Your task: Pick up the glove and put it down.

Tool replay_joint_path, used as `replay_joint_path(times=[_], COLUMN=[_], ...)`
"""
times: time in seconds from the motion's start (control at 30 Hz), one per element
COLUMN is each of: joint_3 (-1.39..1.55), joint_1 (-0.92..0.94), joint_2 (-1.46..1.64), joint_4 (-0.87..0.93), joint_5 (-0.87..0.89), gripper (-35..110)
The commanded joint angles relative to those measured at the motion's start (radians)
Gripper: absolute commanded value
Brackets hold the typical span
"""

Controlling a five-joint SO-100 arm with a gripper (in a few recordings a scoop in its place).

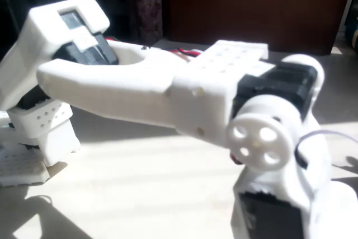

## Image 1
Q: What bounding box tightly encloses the dark teal object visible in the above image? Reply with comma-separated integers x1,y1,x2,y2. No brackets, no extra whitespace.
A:
343,17,358,45

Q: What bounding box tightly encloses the dark brown wooden cabinet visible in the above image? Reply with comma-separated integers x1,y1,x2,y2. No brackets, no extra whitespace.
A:
162,0,356,57

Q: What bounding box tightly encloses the dark patterned curtain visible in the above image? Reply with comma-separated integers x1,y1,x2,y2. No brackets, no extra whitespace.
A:
131,0,163,46

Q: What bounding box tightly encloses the red white gripper servo cable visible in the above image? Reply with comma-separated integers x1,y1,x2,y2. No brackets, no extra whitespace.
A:
296,129,358,156

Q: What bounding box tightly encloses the red white forearm cable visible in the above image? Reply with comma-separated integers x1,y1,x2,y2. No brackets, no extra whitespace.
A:
170,48,204,58

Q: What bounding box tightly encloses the white vertical frame strip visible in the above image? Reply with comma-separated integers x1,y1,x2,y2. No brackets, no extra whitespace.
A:
337,0,358,35

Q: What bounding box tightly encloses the white perforated base plate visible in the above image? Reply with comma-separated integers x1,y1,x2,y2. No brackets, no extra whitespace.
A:
0,143,50,187

